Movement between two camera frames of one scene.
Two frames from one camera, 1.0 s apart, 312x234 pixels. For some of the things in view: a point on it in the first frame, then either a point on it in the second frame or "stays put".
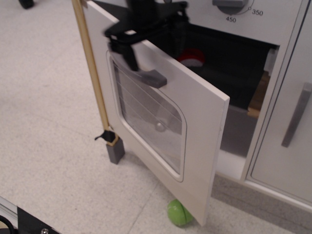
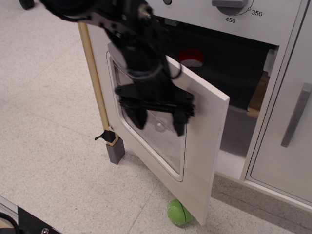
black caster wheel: x=27 y=4 stays put
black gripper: x=146 y=18 → x=156 y=91
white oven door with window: x=171 y=135 stays put
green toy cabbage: x=178 y=213 stays put
